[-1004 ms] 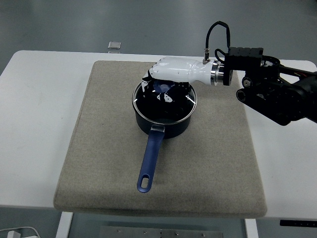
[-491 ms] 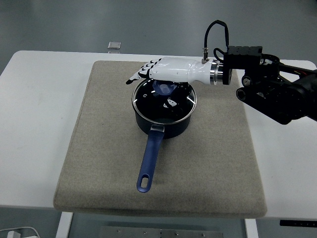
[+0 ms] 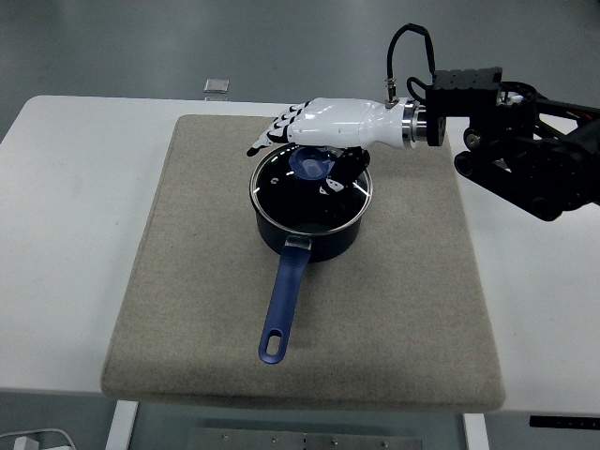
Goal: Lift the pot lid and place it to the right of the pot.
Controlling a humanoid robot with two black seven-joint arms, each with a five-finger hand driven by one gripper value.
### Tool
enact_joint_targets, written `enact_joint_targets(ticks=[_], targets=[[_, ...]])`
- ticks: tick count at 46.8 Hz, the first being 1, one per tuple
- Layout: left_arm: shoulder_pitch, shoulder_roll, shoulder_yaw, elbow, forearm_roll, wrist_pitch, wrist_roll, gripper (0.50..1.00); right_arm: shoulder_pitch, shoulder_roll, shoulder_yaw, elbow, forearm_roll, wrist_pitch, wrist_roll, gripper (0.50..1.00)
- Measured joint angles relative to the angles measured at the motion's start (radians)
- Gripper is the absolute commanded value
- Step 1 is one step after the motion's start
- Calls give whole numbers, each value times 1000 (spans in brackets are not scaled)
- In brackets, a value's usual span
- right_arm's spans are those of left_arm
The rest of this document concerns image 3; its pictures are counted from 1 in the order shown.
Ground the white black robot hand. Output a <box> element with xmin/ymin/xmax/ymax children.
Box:
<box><xmin>247</xmin><ymin>97</ymin><xmax>408</xmax><ymax>196</ymax></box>

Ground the glass pot lid blue knob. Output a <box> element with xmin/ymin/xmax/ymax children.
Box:
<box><xmin>248</xmin><ymin>143</ymin><xmax>375</xmax><ymax>233</ymax></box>

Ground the beige fabric mat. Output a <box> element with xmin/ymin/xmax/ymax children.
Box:
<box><xmin>99</xmin><ymin>114</ymin><xmax>506</xmax><ymax>413</ymax></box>

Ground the grey metal plate with screws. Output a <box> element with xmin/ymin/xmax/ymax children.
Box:
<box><xmin>187</xmin><ymin>427</ymin><xmax>426</xmax><ymax>450</ymax></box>

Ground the white table leg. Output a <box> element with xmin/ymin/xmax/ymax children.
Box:
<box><xmin>103</xmin><ymin>401</ymin><xmax>141</xmax><ymax>450</ymax></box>
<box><xmin>461</xmin><ymin>412</ymin><xmax>491</xmax><ymax>450</ymax></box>

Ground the black table control panel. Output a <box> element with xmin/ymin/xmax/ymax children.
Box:
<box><xmin>529</xmin><ymin>414</ymin><xmax>600</xmax><ymax>428</ymax></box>

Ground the dark pot with blue handle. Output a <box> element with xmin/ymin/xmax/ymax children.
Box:
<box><xmin>255</xmin><ymin>201</ymin><xmax>365</xmax><ymax>366</ymax></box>

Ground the white cable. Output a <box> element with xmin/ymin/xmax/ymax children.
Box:
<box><xmin>0</xmin><ymin>427</ymin><xmax>79</xmax><ymax>450</ymax></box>

